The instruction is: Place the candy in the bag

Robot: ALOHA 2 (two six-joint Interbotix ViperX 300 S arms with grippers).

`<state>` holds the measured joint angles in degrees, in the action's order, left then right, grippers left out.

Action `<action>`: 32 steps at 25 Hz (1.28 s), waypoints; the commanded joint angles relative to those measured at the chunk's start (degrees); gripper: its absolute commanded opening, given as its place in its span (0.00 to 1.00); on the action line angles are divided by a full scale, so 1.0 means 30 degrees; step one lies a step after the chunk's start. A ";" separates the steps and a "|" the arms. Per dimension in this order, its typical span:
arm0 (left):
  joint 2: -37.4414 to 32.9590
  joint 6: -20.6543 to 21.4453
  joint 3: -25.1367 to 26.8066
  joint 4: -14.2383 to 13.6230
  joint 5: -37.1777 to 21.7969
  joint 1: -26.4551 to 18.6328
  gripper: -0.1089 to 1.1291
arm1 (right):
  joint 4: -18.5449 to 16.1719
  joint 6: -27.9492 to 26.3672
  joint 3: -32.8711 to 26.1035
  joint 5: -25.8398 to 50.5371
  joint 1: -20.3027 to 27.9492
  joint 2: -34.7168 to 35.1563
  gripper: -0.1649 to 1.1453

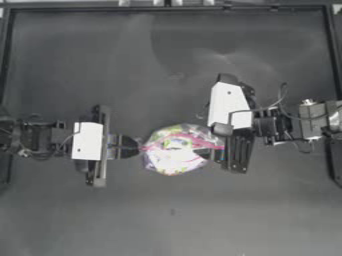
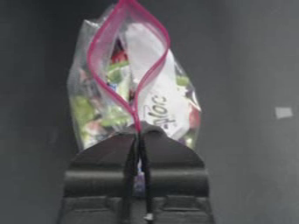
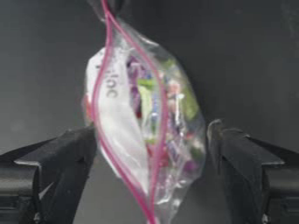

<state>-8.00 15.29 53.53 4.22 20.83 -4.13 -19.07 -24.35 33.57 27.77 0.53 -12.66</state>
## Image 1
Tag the clear bag with pink zip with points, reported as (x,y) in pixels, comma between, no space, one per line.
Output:
(178,160)

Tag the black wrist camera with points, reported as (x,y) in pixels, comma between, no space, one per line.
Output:
(221,129)

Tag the black table frame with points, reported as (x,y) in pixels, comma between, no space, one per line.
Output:
(134,7)

